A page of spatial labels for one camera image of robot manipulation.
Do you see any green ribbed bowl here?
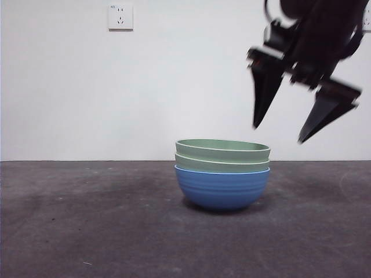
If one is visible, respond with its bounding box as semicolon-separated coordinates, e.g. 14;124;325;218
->
174;152;271;174
175;138;272;163

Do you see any blue ribbed bowl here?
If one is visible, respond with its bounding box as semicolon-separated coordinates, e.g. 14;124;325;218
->
174;164;271;211

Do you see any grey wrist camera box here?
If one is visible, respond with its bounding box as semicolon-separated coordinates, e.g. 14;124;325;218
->
263;19;291;49

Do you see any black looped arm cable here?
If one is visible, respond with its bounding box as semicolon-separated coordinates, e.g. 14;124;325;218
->
344;25;364;60

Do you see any black camera cable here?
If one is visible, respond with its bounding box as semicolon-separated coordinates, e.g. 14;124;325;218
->
263;0;275;23

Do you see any white wall socket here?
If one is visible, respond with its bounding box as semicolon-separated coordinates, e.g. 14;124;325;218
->
108;5;134;32
362;5;371;31

